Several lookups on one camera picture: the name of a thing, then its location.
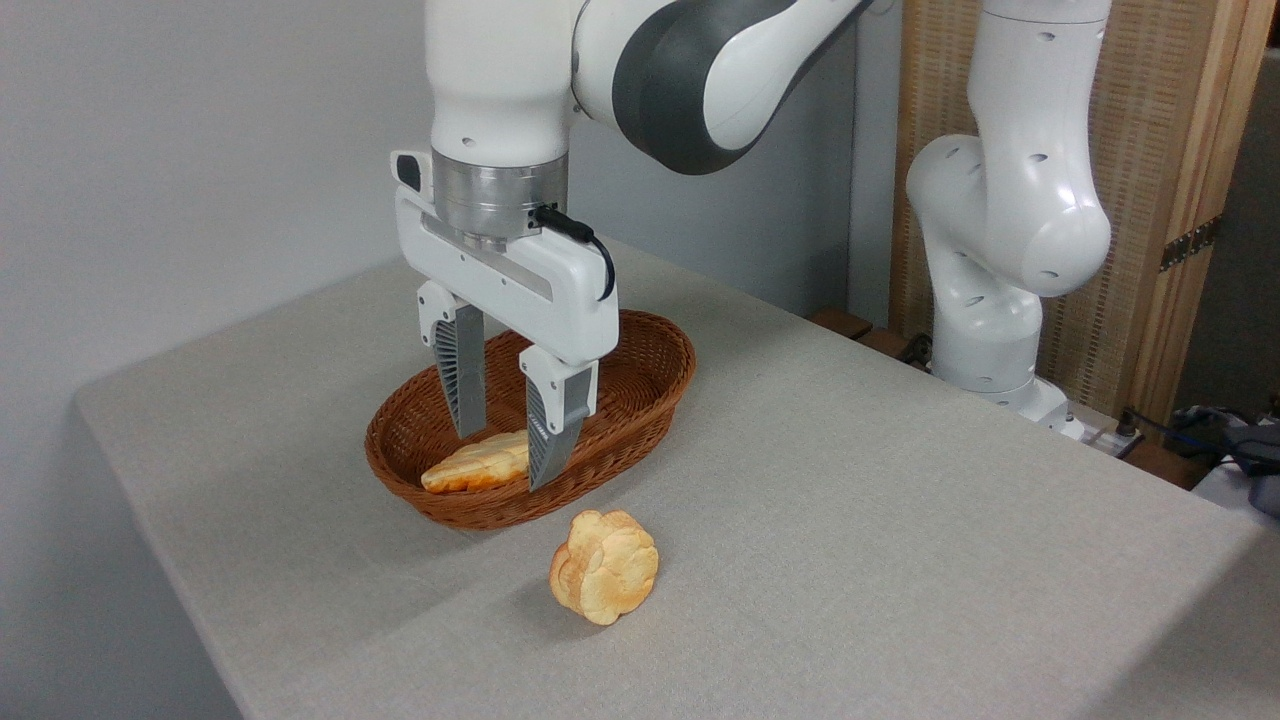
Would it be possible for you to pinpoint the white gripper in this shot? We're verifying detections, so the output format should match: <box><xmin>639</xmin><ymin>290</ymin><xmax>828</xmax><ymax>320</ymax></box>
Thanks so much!
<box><xmin>394</xmin><ymin>188</ymin><xmax>620</xmax><ymax>492</ymax></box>

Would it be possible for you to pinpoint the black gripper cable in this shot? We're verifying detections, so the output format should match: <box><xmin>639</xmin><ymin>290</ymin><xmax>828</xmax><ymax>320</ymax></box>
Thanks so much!
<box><xmin>530</xmin><ymin>205</ymin><xmax>617</xmax><ymax>302</ymax></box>

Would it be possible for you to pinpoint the flower-shaped bread roll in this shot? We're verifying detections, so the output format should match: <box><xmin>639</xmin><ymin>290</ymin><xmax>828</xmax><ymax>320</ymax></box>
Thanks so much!
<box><xmin>549</xmin><ymin>510</ymin><xmax>660</xmax><ymax>627</ymax></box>

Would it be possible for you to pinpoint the wooden woven folding screen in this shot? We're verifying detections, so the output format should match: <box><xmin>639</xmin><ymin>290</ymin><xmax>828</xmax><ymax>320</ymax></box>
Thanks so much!
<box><xmin>889</xmin><ymin>0</ymin><xmax>1280</xmax><ymax>431</ymax></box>

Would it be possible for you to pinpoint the toasted bread piece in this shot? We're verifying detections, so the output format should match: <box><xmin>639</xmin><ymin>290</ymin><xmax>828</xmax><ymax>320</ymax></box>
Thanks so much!
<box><xmin>421</xmin><ymin>431</ymin><xmax>531</xmax><ymax>495</ymax></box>

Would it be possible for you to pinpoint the grey fabric tablecloth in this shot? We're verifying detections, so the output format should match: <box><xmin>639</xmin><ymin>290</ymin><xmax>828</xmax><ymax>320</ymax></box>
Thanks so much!
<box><xmin>75</xmin><ymin>238</ymin><xmax>1280</xmax><ymax>720</ymax></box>

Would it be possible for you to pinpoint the dark metal screen hinge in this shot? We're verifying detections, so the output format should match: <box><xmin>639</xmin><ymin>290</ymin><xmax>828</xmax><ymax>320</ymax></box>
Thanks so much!
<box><xmin>1159</xmin><ymin>215</ymin><xmax>1222</xmax><ymax>273</ymax></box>

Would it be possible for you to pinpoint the brown wicker basket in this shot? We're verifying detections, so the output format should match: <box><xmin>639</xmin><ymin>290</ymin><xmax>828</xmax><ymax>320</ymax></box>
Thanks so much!
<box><xmin>364</xmin><ymin>309</ymin><xmax>697</xmax><ymax>531</ymax></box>

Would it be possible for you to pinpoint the dark grey bag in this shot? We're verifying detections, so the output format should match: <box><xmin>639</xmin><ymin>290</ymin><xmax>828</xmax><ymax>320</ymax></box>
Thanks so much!
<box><xmin>1222</xmin><ymin>420</ymin><xmax>1280</xmax><ymax>517</ymax></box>

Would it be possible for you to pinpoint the brown wooden block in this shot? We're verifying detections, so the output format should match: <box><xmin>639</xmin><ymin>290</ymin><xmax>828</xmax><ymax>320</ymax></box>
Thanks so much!
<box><xmin>855</xmin><ymin>328</ymin><xmax>914</xmax><ymax>362</ymax></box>
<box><xmin>808</xmin><ymin>308</ymin><xmax>874</xmax><ymax>341</ymax></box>

